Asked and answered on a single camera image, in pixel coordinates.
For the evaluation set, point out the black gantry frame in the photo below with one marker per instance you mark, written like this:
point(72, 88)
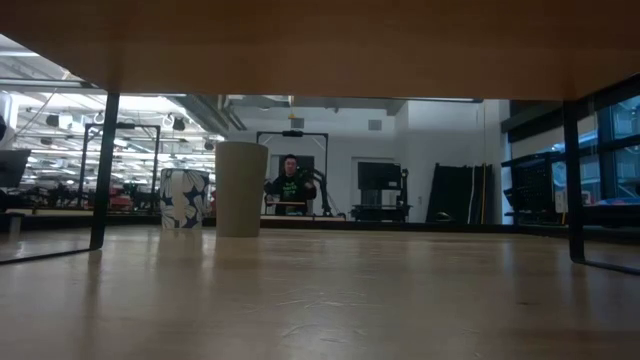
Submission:
point(155, 165)

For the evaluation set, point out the person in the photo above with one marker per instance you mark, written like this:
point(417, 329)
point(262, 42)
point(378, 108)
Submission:
point(291, 187)

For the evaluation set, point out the black leaning panels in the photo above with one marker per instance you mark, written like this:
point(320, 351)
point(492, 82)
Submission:
point(455, 192)

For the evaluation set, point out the black monitor on cart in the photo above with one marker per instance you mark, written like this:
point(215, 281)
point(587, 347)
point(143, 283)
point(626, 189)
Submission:
point(380, 180)

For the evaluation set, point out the blue white flower mug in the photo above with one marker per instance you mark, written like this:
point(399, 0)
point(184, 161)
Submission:
point(184, 200)

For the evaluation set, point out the black background rig frame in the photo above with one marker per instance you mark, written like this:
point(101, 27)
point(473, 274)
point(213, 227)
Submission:
point(325, 175)

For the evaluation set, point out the black window frame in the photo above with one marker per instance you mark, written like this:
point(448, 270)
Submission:
point(605, 145)

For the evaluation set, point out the wooden shelf with metal legs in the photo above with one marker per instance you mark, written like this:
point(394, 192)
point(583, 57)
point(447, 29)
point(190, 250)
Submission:
point(320, 45)

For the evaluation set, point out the tall grey-green cup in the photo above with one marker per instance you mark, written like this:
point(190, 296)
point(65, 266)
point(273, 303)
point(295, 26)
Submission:
point(241, 190)

